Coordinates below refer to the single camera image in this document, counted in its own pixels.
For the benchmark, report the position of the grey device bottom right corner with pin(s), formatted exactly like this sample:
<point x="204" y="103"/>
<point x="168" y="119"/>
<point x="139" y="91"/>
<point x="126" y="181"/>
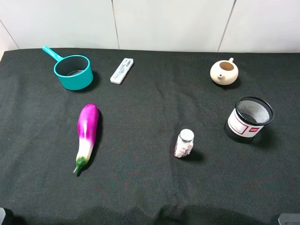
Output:
<point x="289" y="219"/>

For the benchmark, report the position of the purple toy eggplant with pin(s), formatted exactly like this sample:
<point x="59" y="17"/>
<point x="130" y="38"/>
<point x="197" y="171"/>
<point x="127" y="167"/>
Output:
<point x="87" y="131"/>

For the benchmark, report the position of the grey device bottom left corner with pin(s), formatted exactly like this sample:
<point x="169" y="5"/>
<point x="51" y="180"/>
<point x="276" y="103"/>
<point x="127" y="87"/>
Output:
<point x="2" y="216"/>

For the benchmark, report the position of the teal toy saucepan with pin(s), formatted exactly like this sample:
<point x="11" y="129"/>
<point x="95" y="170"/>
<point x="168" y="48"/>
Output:
<point x="74" y="71"/>

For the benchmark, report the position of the black mesh pen holder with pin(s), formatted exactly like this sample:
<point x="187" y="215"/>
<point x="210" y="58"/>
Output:
<point x="248" y="117"/>

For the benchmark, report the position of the black table cloth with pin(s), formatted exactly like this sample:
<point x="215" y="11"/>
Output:
<point x="133" y="177"/>

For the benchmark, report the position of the cream ceramic teapot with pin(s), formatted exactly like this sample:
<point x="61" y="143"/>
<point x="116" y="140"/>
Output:
<point x="224" y="72"/>

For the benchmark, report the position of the small jar of pink candy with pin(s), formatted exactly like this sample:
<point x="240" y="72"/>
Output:
<point x="184" y="144"/>

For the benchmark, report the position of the grey device corner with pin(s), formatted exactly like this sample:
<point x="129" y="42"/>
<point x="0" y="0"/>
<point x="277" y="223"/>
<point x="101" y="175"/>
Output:
<point x="2" y="216"/>
<point x="289" y="219"/>

